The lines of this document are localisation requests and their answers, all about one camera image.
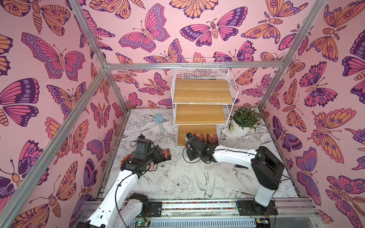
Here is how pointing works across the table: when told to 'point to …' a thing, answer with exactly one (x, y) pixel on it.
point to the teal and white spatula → (158, 118)
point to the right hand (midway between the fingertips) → (187, 152)
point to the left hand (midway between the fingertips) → (158, 149)
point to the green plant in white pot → (243, 119)
